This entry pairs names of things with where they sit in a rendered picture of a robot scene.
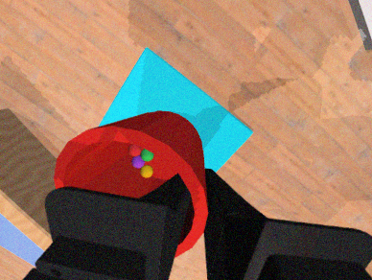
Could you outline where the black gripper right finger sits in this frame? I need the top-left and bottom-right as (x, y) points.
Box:
(204, 168), (372, 280)

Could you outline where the yellow marble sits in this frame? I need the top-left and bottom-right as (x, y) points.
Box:
(140, 165), (153, 178)

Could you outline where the purple marble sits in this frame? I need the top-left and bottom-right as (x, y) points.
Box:
(131, 155), (145, 169)

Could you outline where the green marble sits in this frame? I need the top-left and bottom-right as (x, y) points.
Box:
(140, 149), (154, 162)

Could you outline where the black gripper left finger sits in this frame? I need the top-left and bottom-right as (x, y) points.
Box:
(45, 173), (191, 280)

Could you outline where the red cup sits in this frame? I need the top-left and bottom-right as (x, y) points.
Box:
(54, 110), (208, 257)

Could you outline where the brown wooden block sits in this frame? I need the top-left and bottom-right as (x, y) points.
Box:
(0, 108), (57, 251)

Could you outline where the red marble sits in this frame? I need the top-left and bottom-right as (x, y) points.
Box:
(128, 144), (142, 156)

